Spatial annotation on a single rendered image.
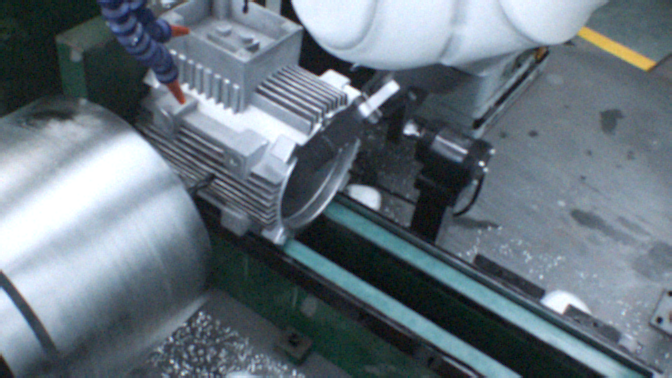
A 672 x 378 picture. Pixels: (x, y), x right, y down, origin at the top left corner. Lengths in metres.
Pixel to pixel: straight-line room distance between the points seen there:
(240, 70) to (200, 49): 0.05
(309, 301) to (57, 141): 0.38
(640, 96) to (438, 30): 1.24
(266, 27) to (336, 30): 0.52
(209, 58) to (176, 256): 0.25
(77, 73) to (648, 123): 1.05
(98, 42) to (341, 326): 0.41
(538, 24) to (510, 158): 0.94
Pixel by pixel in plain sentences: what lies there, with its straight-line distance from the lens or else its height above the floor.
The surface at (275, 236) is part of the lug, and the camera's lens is 0.85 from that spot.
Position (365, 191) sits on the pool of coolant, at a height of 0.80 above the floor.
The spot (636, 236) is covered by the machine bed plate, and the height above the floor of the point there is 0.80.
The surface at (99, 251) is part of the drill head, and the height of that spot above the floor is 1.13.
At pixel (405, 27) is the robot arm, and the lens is 0.35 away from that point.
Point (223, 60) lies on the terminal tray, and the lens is 0.80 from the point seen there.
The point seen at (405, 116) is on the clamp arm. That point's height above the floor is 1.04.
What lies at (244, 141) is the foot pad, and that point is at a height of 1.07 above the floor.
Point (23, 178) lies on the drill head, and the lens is 0.62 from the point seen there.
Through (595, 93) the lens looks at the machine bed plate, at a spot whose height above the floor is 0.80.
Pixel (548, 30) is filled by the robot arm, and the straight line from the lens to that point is 0.38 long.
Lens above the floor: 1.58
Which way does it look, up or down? 43 degrees down
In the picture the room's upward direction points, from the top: 10 degrees clockwise
